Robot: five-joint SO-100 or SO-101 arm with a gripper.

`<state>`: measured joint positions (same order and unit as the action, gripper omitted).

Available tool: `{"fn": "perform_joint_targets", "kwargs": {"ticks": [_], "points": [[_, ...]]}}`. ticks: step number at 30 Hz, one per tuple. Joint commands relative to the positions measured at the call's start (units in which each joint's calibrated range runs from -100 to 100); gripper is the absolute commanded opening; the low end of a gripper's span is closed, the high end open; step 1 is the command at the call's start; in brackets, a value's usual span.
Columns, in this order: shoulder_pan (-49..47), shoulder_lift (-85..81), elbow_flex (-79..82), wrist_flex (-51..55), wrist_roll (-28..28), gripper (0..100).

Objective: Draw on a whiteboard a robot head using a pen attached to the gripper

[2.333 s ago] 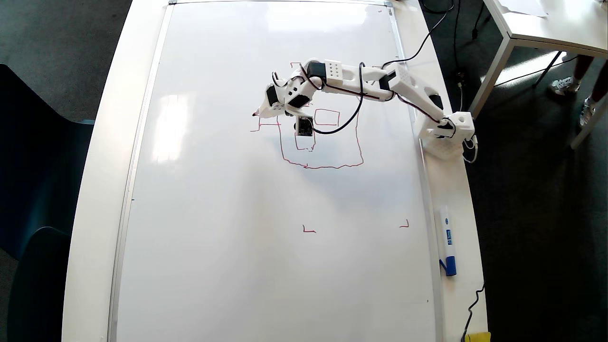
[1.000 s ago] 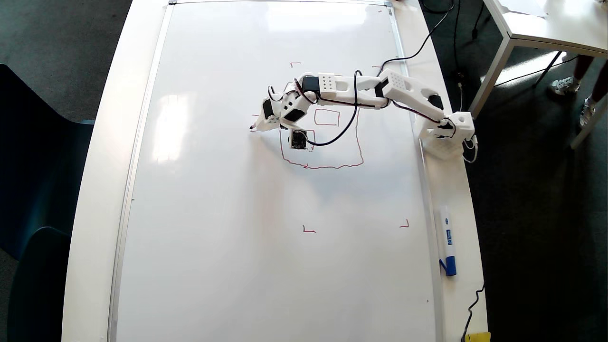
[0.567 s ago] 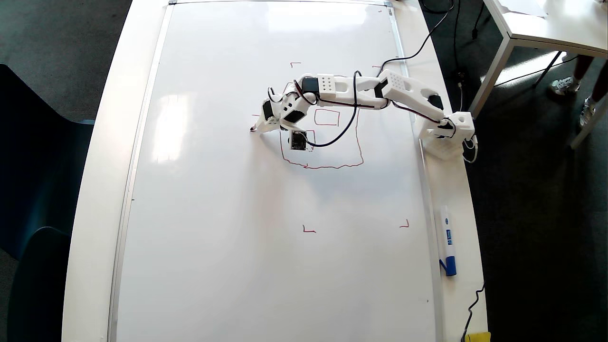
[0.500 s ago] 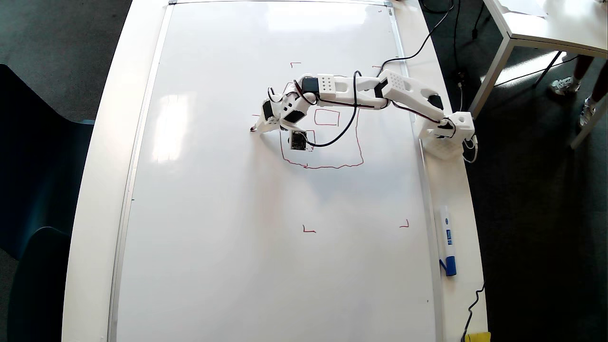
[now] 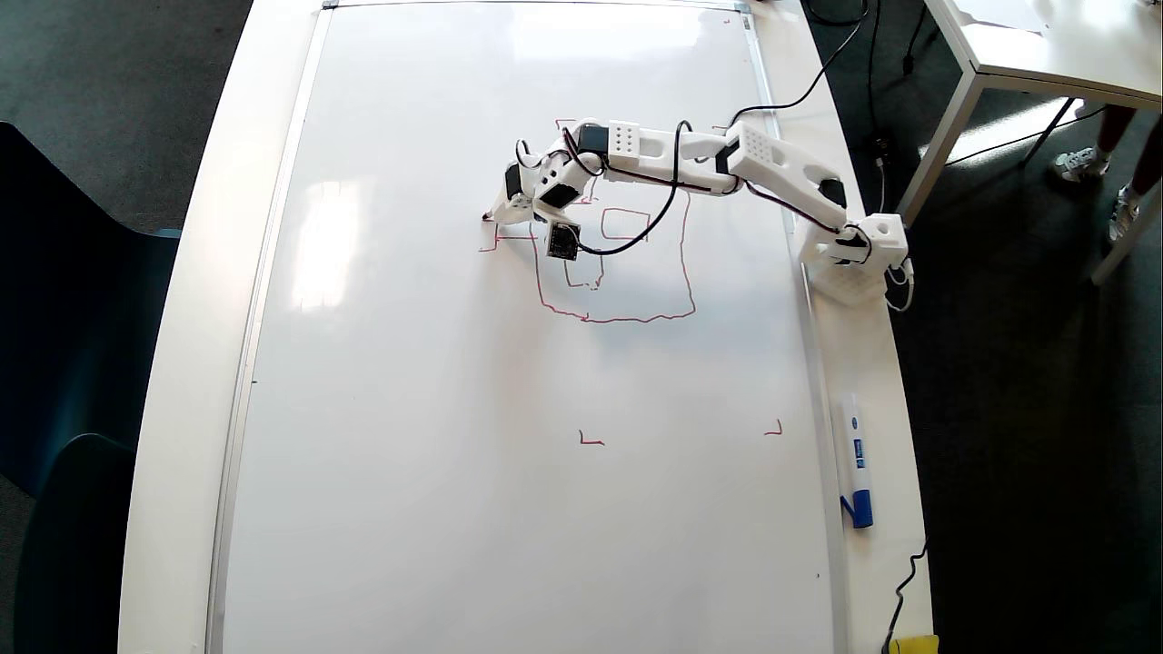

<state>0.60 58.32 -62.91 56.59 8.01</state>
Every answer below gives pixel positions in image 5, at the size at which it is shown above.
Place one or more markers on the white sneaker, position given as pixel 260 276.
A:
pixel 1124 213
pixel 1081 163

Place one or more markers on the black wrist camera board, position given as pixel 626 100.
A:
pixel 563 241

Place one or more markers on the white side table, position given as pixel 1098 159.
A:
pixel 1054 45

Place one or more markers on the dark blue chair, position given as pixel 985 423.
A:
pixel 64 318

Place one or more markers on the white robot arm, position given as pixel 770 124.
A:
pixel 772 163

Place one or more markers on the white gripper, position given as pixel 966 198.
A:
pixel 511 208

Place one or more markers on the yellow plug block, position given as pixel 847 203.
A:
pixel 913 645

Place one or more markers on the large whiteboard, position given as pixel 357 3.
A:
pixel 454 409

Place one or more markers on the blue and white marker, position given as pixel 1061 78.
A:
pixel 854 454

